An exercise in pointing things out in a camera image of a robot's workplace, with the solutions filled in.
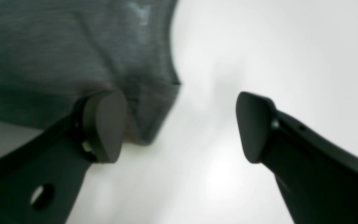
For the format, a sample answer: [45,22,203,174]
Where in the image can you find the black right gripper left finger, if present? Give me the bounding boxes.
[0,91,127,224]

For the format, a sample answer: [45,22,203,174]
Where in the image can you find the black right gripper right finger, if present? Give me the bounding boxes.
[236,92,358,224]

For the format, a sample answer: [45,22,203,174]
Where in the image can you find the grey t-shirt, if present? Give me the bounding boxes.
[0,0,181,146]

